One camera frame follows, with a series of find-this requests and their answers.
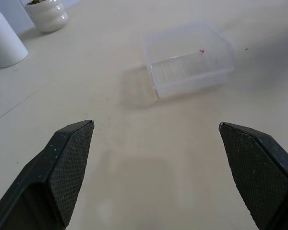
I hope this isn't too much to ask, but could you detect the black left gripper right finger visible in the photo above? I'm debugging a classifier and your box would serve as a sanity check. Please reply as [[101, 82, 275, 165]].
[[218, 122, 288, 230]]

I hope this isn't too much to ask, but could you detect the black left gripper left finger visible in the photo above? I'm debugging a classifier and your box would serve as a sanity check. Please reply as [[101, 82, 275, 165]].
[[0, 119, 95, 230]]

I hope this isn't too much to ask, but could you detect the clear plastic tray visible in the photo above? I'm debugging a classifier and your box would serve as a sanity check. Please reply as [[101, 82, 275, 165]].
[[141, 19, 236, 99]]

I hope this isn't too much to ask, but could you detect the white ceramic vase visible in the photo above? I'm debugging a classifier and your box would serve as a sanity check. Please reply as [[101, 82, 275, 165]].
[[0, 6, 29, 69]]

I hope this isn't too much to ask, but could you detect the white ribbed plant pot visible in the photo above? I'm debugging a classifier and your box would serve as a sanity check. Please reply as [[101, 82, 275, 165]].
[[25, 0, 69, 34]]

